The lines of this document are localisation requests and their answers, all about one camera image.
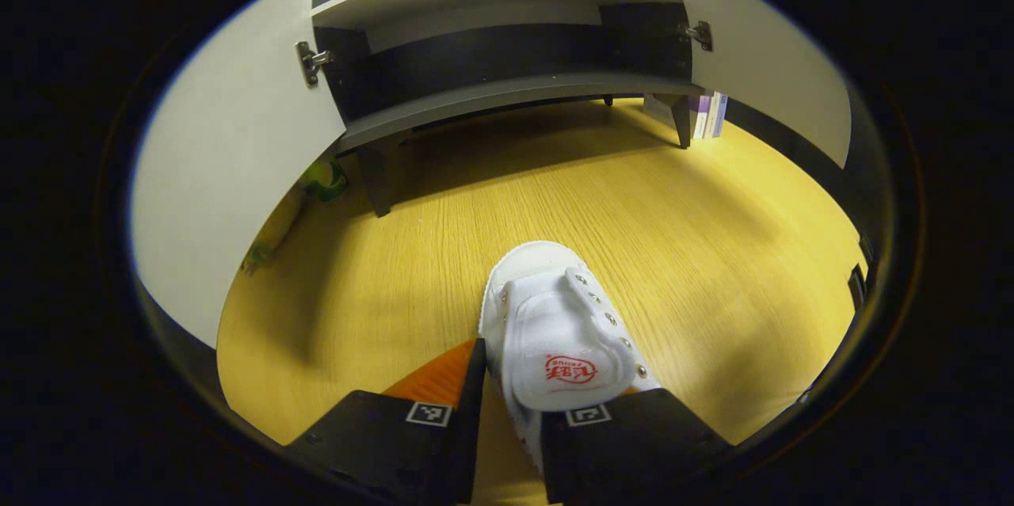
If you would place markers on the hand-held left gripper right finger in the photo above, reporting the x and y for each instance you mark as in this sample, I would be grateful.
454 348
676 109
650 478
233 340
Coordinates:
634 443

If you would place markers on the metal door hinge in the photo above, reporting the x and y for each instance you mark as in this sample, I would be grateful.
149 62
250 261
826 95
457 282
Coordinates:
700 35
310 62

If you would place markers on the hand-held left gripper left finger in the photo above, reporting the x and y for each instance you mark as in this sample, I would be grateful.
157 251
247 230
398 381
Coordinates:
380 443

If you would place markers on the white shoe cabinet door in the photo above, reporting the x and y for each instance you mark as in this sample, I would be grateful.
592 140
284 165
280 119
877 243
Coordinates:
230 142
768 70

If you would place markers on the yellow and green plush toy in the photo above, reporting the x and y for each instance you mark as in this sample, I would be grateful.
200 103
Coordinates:
325 180

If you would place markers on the white canvas shoe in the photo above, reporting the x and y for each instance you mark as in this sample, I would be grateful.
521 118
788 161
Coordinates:
554 324

